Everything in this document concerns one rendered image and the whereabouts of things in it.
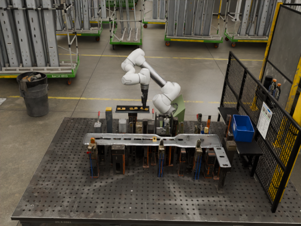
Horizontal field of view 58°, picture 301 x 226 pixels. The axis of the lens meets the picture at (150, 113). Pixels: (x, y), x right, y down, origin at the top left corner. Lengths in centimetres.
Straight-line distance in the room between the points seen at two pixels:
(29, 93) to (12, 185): 177
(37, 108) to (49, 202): 285
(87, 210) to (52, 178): 55
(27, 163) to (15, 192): 53
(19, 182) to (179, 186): 221
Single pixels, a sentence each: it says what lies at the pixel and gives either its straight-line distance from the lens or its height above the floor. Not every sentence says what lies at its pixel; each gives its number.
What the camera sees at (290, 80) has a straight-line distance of 459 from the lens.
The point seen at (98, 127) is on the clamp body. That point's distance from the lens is 287.
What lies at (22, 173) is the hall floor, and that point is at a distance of 417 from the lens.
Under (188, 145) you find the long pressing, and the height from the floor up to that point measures 100.
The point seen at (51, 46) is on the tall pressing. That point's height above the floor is 78.
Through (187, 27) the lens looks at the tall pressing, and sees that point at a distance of 970.
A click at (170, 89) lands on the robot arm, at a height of 120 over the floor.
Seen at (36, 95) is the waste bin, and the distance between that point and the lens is 515.
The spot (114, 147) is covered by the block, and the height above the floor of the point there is 103.
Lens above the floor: 260
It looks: 30 degrees down
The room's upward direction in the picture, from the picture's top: 2 degrees clockwise
